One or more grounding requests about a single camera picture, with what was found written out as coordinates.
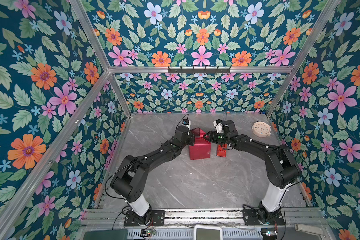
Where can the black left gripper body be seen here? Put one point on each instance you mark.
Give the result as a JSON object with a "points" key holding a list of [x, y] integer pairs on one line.
{"points": [[189, 140]]}

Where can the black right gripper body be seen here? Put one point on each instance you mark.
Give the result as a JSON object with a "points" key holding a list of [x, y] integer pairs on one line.
{"points": [[219, 138]]}

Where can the red tape dispenser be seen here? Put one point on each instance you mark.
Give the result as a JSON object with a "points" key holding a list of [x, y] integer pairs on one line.
{"points": [[222, 150]]}

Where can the maroon wrapping paper sheet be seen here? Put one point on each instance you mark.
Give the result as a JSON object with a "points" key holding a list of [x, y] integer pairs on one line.
{"points": [[201, 148]]}

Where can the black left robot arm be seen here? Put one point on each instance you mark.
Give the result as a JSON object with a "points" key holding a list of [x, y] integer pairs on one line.
{"points": [[130, 179]]}

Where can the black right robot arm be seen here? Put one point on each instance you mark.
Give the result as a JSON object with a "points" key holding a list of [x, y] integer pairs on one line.
{"points": [[282, 168]]}

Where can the white screen device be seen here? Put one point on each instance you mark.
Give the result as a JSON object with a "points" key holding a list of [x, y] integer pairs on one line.
{"points": [[207, 232]]}

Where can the dark green pad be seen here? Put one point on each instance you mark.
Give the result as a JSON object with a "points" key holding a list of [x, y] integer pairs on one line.
{"points": [[121, 234]]}

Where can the white power strip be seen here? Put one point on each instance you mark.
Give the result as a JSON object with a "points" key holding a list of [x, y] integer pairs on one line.
{"points": [[308, 229]]}

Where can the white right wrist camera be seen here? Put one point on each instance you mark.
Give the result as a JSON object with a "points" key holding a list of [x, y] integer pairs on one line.
{"points": [[218, 126]]}

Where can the black hook rail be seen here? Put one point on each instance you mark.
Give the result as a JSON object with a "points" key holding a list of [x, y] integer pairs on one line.
{"points": [[199, 70]]}

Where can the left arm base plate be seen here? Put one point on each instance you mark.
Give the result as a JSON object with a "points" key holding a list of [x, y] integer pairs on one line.
{"points": [[154, 218]]}

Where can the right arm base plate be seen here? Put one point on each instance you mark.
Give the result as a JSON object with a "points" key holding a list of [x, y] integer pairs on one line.
{"points": [[263, 217]]}

